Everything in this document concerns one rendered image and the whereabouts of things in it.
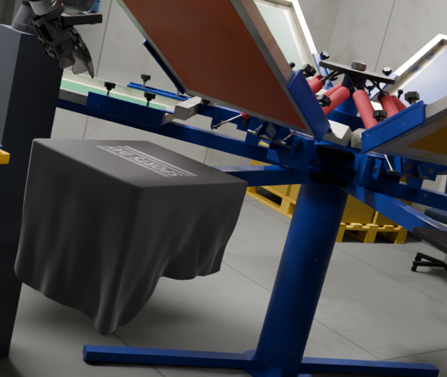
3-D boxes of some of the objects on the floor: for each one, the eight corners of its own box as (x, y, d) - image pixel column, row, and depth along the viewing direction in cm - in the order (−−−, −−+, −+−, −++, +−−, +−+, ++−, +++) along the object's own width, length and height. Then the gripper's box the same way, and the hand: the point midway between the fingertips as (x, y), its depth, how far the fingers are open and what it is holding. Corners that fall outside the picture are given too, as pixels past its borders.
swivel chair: (493, 289, 559) (535, 162, 539) (448, 290, 528) (490, 157, 508) (434, 259, 600) (472, 141, 579) (389, 259, 569) (427, 135, 548)
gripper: (22, 15, 204) (57, 83, 217) (45, 23, 195) (81, 94, 209) (48, -2, 207) (81, 66, 220) (72, 5, 199) (105, 75, 212)
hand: (87, 69), depth 215 cm, fingers open, 5 cm apart
